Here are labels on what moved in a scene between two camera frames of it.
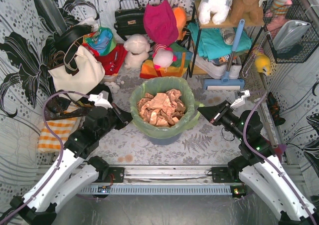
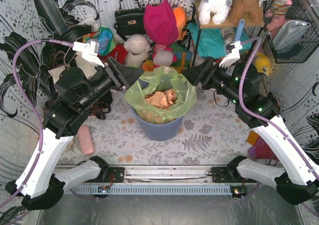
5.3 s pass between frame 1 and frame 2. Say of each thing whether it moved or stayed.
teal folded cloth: stayed
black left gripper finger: moved
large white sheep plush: stayed
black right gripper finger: moved
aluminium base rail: stayed
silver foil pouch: stayed
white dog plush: stayed
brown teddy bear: stayed
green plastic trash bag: moved
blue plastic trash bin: moved
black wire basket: stayed
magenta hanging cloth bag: stayed
